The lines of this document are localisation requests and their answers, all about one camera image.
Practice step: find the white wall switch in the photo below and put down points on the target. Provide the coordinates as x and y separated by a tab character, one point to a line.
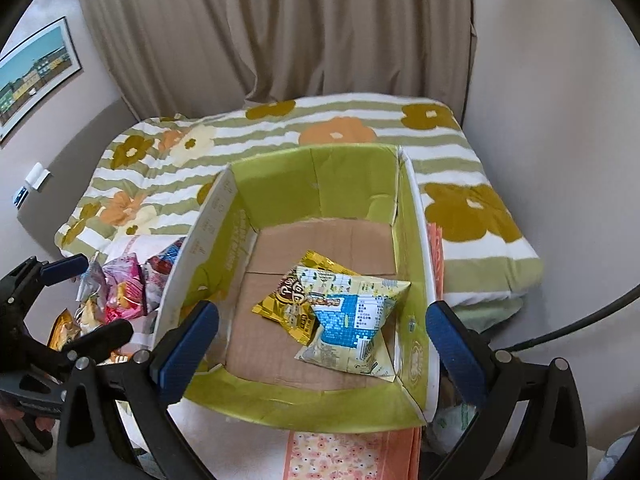
38	176

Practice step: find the yellow snack packet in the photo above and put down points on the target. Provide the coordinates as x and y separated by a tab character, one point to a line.
280	305

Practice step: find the dark wall socket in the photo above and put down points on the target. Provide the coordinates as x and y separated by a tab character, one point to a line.
20	195

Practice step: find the green cardboard box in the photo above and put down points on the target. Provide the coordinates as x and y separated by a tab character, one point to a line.
320	240

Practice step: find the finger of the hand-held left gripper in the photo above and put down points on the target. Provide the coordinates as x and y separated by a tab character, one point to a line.
60	267
100	337

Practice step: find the orange floral cloth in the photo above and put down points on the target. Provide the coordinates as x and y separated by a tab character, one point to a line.
340	455

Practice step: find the pale green bed sheet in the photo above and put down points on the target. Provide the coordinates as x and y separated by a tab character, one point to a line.
480	315

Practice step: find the striped floral blanket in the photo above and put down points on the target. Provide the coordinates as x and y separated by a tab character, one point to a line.
450	160

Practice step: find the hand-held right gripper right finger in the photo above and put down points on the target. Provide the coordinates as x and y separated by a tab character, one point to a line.
452	350

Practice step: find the white and blue snack packet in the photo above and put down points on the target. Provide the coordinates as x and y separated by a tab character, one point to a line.
350	320

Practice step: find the white plastic bag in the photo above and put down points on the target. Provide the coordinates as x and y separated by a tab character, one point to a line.
452	422

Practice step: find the white cloth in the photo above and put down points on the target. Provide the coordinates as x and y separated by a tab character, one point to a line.
135	247

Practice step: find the pile of assorted snack bags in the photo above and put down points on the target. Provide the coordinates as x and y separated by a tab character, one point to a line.
122	292

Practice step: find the framed wall picture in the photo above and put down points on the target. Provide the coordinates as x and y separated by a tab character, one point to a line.
35	75

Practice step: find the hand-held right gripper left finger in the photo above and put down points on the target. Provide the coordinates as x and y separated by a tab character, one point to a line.
187	355

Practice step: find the beige curtain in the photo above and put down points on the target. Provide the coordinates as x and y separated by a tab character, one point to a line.
280	30

